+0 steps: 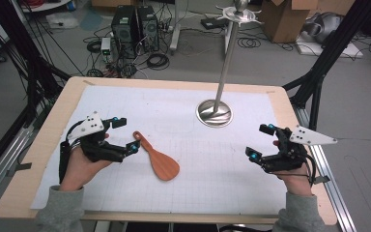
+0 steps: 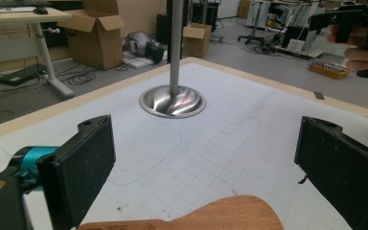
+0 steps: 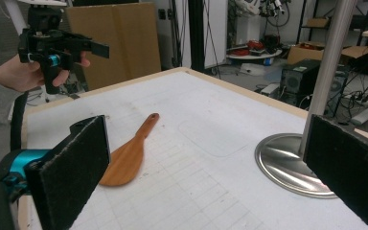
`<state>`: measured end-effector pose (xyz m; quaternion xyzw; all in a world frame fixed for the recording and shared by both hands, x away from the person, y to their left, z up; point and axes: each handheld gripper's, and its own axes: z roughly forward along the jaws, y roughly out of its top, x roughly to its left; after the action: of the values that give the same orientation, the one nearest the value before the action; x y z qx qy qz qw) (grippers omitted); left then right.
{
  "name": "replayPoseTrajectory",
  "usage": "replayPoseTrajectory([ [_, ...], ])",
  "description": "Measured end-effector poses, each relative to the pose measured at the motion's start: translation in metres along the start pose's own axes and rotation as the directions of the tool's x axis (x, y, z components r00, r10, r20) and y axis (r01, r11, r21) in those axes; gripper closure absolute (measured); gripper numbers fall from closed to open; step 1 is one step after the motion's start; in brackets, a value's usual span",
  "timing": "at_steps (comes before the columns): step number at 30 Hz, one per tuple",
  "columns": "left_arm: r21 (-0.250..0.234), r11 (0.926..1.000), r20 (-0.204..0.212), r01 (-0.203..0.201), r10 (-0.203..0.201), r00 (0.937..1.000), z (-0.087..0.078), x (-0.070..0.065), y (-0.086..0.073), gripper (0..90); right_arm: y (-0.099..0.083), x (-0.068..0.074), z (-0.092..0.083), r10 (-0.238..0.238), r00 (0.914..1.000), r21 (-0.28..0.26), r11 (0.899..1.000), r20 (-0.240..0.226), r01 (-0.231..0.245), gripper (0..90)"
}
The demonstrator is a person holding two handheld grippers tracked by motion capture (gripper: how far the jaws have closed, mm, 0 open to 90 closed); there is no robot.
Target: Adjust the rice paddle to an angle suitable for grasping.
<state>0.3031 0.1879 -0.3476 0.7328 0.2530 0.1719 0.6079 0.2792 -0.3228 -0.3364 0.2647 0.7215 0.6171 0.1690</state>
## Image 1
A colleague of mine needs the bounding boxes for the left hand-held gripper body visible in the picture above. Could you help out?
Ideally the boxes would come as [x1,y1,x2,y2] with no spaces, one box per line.
[67,110,127,163]

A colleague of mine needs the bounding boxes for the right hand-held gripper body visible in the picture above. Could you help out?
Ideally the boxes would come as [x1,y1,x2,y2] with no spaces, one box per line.
[260,125,338,173]

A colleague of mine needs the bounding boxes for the wooden rice paddle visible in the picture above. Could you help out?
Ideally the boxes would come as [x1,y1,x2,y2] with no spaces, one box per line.
[132,130,181,182]

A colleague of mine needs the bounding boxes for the metal utensil stand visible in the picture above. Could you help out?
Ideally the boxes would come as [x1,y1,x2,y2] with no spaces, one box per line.
[195,0,265,129]

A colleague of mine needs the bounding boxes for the person's right hand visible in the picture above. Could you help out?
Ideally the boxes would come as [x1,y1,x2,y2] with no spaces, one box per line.
[271,161,318,197]

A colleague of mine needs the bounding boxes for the person's left hand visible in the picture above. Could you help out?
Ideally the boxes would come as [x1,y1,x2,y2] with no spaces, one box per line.
[59,147,114,192]

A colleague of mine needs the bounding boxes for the white grid mat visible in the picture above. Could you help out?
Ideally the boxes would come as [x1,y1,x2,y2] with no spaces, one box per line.
[30,85,289,217]

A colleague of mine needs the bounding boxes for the small white power unit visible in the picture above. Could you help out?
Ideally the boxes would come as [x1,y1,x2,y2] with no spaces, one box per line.
[100,37,113,62]

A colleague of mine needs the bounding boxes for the white stand leg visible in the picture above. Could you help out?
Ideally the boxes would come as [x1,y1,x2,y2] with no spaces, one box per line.
[169,0,182,54]

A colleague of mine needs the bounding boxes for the white flat board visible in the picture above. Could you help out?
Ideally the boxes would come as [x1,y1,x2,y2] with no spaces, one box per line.
[295,33,365,60]

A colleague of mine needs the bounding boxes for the large open cardboard box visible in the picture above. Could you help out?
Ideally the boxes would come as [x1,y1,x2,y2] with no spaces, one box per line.
[259,0,320,44]

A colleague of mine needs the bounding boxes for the white plastic sheet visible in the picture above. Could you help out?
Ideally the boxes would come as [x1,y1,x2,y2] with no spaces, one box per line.
[46,13,80,30]

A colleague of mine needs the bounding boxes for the grey white headset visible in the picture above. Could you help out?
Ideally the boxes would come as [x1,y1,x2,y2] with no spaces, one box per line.
[302,12,343,44]

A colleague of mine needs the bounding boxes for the round white table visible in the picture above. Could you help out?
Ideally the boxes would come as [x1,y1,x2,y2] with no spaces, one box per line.
[20,0,71,14]

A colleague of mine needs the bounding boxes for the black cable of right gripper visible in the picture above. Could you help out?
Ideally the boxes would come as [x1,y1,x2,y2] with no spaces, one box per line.
[276,154,319,188]

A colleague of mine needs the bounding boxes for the aluminium rail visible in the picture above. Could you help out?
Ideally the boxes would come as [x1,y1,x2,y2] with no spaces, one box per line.
[294,105,357,232]
[0,125,35,212]

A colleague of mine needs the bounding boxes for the coiled black cable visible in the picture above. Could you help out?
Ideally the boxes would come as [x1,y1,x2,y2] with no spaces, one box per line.
[86,39,103,54]
[237,37,262,49]
[146,52,171,72]

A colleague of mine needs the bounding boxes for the black frame struts with cables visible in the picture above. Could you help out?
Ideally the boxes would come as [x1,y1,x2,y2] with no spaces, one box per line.
[0,0,72,130]

